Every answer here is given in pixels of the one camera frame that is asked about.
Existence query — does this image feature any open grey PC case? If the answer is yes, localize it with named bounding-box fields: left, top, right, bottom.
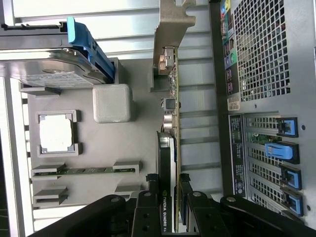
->
left=208, top=0, right=316, bottom=225

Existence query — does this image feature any grey plastic parts rack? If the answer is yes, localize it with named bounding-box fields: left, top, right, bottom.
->
left=18, top=58, right=158, bottom=218

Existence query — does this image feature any black regulatory label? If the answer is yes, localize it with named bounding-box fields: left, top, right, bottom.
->
left=229, top=115, right=246, bottom=198

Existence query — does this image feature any blue slot retention clip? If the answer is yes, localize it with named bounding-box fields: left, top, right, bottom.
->
left=280, top=187, right=304, bottom=217
left=276, top=117, right=299, bottom=138
left=278, top=164, right=302, bottom=190
left=265, top=142, right=300, bottom=165

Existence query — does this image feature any green RAM stick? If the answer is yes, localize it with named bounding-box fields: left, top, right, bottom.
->
left=33, top=167, right=136, bottom=176

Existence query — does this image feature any perforated metal slot cover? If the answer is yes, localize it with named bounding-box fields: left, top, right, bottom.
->
left=249, top=186, right=287, bottom=210
left=248, top=164, right=284, bottom=187
left=244, top=115, right=279, bottom=131
left=246, top=144, right=282, bottom=165

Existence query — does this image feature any silver CPU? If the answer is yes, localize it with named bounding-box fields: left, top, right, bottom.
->
left=39, top=119, right=75, bottom=153

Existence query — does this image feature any small service tag label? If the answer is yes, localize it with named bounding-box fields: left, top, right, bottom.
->
left=226, top=96, right=242, bottom=111

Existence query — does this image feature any silver hard disk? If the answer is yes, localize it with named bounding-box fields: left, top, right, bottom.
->
left=0, top=22, right=101, bottom=89

